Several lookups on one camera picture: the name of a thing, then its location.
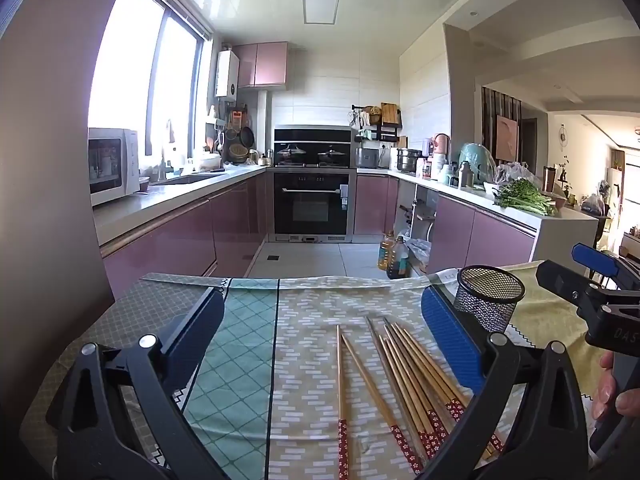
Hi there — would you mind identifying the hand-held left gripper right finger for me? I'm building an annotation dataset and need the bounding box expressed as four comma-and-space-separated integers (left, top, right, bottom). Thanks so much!
420, 285, 591, 480

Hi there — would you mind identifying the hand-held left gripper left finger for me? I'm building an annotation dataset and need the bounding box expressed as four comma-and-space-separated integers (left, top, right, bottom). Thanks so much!
46, 287, 231, 480

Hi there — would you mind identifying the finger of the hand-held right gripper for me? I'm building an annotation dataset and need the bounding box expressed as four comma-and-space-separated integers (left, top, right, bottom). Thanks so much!
536, 260, 640, 311
571, 242, 640, 291

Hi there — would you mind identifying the bundle of wooden chopsticks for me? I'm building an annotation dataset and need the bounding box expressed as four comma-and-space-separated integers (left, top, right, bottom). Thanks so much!
365, 316, 503, 463

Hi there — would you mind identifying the black wire mesh holder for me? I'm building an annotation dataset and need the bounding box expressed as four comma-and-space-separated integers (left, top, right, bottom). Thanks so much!
452, 265, 527, 333

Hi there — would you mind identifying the wooden chopstick red patterned end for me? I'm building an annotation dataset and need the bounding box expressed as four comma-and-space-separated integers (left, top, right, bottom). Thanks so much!
341, 335, 423, 473
336, 325, 349, 466

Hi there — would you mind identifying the person's right hand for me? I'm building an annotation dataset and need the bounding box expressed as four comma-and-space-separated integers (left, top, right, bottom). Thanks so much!
591, 349, 640, 422

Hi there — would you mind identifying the bunch of green vegetables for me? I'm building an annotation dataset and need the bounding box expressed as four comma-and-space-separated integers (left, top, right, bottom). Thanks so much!
492, 177, 558, 217

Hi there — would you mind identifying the crumpled white plastic bag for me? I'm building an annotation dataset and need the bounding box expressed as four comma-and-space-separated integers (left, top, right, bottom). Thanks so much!
407, 240, 432, 266

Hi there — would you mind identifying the pink base kitchen cabinet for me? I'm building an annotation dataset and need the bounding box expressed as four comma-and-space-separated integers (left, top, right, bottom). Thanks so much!
95, 167, 268, 301
355, 170, 598, 276

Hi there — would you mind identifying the dark sauce bottle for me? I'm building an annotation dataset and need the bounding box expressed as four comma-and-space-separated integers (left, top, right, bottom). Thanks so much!
386, 236, 410, 280

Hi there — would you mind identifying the yellow cooking oil bottle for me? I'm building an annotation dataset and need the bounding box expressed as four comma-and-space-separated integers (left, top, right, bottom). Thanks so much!
378, 232, 396, 272

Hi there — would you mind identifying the clear plastic bag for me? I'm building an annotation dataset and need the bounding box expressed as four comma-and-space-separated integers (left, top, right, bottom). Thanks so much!
495, 161, 541, 186

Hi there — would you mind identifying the patchwork patterned tablecloth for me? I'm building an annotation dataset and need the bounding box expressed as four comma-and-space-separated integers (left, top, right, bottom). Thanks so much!
20, 260, 616, 480

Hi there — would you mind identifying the steel sink faucet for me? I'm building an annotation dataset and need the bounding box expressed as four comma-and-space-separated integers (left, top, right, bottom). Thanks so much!
157, 120, 176, 181

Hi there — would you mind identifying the black built-in oven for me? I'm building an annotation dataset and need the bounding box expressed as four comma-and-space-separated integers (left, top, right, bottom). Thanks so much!
272, 169, 357, 242

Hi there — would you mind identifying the steel stockpot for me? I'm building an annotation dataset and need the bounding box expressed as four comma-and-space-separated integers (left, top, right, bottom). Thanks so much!
396, 148, 423, 173

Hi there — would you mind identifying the white microwave oven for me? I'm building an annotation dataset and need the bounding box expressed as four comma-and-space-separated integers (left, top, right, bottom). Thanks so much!
88, 127, 141, 207

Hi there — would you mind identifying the black stove hood unit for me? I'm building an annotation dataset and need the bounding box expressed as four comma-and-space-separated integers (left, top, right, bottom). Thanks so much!
274, 126, 357, 167

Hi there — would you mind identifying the large kitchen window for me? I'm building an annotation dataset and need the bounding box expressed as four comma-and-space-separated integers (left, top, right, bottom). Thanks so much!
87, 0, 206, 158

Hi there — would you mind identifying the square ceiling light panel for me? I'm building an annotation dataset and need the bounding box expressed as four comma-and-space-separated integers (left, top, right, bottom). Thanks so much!
301, 0, 341, 25

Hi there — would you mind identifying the framed wall picture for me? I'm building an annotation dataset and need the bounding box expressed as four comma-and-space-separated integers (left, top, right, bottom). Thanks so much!
495, 114, 521, 161

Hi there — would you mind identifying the black wall rack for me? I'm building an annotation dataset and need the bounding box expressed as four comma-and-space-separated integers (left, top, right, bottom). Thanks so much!
351, 102, 403, 143

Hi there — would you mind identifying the white wall water heater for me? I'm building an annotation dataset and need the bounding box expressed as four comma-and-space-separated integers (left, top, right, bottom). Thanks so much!
215, 51, 240, 99

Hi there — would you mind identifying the pink upper wall cabinet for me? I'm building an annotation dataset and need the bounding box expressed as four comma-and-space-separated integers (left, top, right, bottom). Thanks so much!
232, 41, 289, 90

